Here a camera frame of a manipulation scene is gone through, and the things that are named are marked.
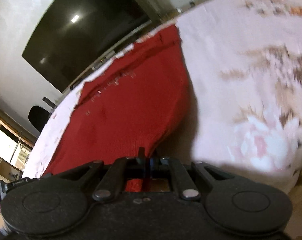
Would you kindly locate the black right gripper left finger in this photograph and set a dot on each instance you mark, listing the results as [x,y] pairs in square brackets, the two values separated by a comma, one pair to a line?
[59,202]

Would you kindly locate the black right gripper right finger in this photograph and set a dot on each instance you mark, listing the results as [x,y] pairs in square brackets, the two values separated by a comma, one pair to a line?
[233,202]

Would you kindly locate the red knitted garment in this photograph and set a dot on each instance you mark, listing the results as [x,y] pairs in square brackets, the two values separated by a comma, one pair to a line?
[130,109]

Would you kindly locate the left gripper black part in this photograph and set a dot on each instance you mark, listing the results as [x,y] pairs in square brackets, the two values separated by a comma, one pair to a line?
[6,187]

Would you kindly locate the black remote control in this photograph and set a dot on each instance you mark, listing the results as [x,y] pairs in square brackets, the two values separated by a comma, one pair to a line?
[49,102]

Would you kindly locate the white floral bed sheet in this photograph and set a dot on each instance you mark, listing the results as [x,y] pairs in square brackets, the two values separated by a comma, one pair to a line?
[244,58]

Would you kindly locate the black curved television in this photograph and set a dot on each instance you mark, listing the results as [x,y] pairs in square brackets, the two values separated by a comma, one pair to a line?
[72,34]

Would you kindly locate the wooden tv stand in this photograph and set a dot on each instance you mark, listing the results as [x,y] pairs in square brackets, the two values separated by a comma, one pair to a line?
[137,35]

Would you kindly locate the wooden window frame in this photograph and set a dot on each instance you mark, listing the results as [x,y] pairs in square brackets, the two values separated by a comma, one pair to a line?
[16,129]

